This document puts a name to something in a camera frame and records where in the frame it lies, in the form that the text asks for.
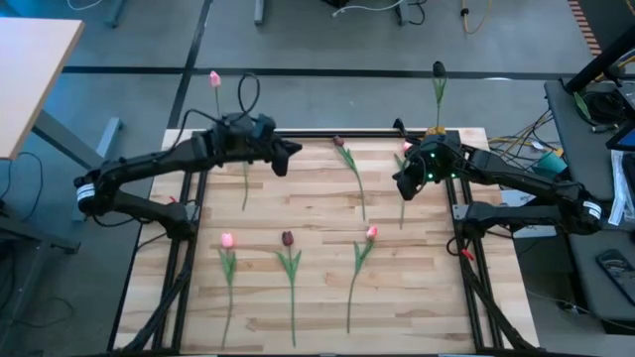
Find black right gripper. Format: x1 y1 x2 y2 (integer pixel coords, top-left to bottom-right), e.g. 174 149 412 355
393 141 431 202

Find black artificial tulip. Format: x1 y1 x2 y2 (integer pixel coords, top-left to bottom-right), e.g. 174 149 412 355
431 59 448 129

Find teal plastic container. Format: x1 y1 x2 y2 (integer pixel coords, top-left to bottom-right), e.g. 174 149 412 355
531 151 569 185

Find dark grey workstation cart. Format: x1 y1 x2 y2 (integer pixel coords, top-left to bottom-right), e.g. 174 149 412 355
543 77 635 334

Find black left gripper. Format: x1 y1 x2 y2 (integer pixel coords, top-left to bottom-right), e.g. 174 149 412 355
247 113 303 178

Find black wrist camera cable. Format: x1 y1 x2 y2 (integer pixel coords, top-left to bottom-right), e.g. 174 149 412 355
236 71 262 120

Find dark purple artificial tulip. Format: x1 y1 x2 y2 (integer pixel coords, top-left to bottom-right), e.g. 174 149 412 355
241 161 251 212

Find coral pink artificial tulip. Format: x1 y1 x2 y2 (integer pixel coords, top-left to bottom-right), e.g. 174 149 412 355
345 225 381 335

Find white floor cable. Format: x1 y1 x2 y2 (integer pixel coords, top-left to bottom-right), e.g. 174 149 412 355
330 0 407 19

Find tablet with blue screen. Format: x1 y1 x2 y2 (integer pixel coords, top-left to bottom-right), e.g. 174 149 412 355
605 123 635 153

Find yellow floor cable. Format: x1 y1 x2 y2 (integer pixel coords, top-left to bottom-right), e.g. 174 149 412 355
459 0 493 36

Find black handheld controller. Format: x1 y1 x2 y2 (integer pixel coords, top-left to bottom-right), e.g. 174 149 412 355
594 249 635 294

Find light wooden desk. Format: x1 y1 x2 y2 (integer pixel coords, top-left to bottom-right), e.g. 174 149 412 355
0 17 124 176

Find white paper sheets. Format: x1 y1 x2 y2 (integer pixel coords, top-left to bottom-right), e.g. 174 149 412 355
608 149 635 227

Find black diagonal stand pole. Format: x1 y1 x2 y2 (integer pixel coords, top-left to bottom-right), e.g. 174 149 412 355
564 28 635 94

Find pale pink artificial tulip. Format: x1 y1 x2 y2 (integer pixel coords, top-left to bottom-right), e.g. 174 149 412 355
208 69 223 120

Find black coiled cable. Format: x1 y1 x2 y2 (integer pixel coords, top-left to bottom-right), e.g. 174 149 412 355
580 87 627 134

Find dark red artificial tulip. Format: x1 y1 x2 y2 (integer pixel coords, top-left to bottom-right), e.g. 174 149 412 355
332 135 368 223
276 230 303 349

